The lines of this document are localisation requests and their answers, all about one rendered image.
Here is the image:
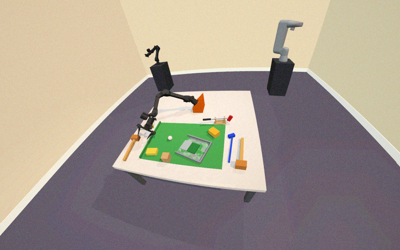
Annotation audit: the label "blue putter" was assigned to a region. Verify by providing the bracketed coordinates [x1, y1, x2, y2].
[228, 133, 235, 163]

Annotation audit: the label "wooden mallet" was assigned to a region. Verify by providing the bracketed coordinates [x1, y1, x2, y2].
[235, 137, 247, 170]
[122, 134, 141, 161]

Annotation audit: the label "green flat mat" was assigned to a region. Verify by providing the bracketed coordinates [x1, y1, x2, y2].
[141, 123, 225, 169]

